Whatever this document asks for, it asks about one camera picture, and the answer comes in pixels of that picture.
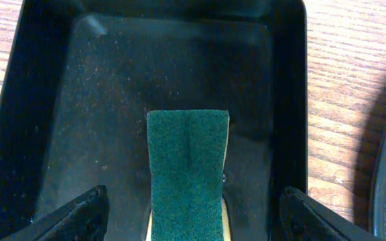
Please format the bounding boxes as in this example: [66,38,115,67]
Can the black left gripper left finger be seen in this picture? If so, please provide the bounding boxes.
[1,185,110,241]

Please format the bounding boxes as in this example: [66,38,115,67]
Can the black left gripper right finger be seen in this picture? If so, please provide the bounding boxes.
[279,187,381,241]

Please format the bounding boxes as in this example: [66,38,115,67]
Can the yellow sponge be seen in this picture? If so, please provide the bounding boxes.
[146,110,230,241]

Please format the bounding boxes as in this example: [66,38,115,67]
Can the black rectangular tray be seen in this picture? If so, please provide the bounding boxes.
[0,0,307,240]

